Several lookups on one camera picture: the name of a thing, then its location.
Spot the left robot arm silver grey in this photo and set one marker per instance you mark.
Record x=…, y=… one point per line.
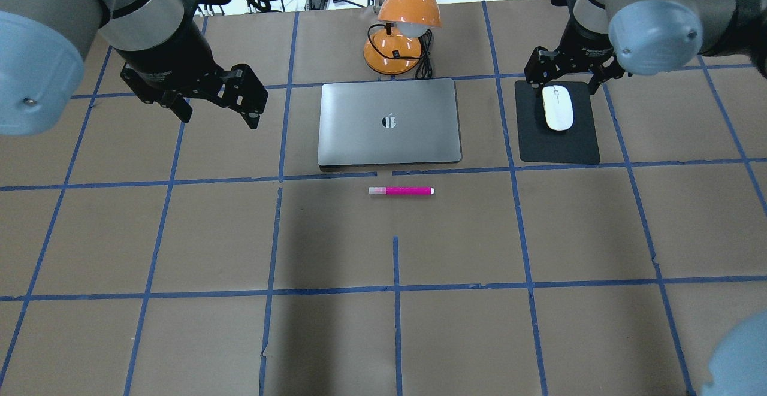
x=45, y=44

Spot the orange desk lamp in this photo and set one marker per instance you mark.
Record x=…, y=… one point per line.
x=401, y=39

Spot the black mousepad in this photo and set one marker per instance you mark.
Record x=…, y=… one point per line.
x=538, y=143

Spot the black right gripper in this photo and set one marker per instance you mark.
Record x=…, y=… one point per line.
x=588, y=41

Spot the white computer mouse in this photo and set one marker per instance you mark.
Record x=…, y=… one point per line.
x=558, y=107

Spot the pink highlighter pen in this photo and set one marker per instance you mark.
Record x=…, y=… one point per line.
x=400, y=191

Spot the silver laptop notebook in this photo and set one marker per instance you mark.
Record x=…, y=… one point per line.
x=392, y=122

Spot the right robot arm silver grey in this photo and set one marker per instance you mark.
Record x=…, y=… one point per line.
x=611, y=38

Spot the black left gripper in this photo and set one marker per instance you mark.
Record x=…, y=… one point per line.
x=169, y=48

